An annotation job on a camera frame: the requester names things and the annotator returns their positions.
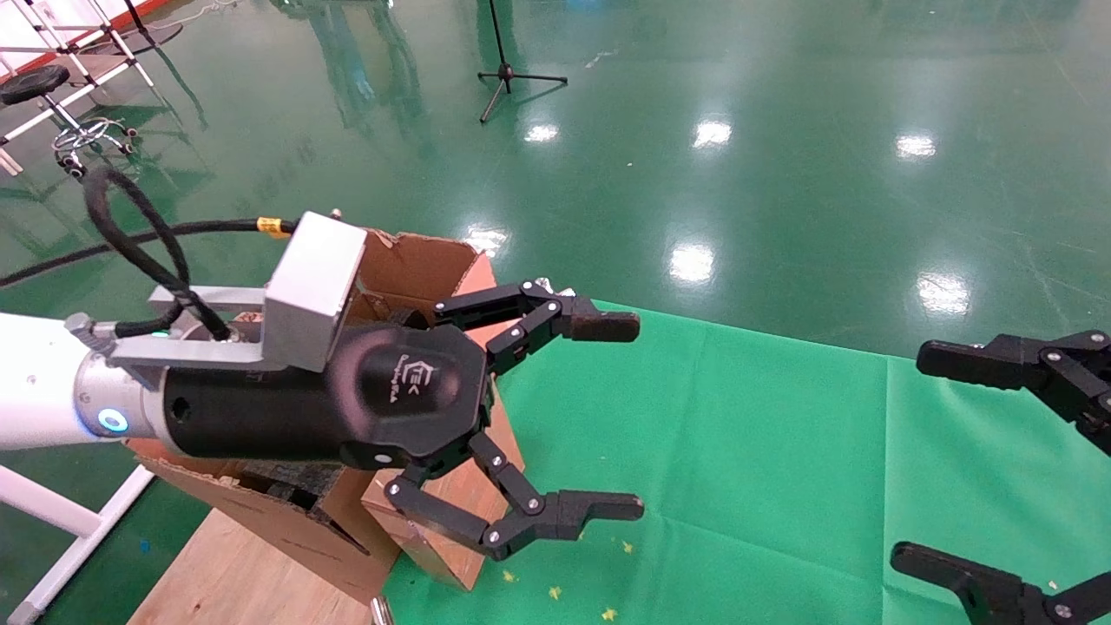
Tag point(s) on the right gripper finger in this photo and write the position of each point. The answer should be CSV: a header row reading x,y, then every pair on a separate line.
x,y
1033,365
981,586

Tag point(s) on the black round stool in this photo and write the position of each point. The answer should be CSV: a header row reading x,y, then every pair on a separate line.
x,y
33,84

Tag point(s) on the green table cloth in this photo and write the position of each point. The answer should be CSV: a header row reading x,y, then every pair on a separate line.
x,y
738,477

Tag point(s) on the silver metal clamp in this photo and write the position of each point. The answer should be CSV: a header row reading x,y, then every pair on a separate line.
x,y
382,612
545,285

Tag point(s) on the small brown cardboard box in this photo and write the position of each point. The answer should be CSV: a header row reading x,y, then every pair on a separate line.
x,y
451,512

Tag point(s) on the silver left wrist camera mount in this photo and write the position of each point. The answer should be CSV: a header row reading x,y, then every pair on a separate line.
x,y
312,278

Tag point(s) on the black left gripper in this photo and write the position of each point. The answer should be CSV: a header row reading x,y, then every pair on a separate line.
x,y
391,391

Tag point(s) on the large open cardboard carton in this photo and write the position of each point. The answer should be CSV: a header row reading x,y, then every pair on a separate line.
x,y
278,529

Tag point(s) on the black foam padding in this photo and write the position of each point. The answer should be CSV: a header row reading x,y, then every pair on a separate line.
x,y
295,479

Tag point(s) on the black tripod stand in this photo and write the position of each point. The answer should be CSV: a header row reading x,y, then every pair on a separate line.
x,y
506,74

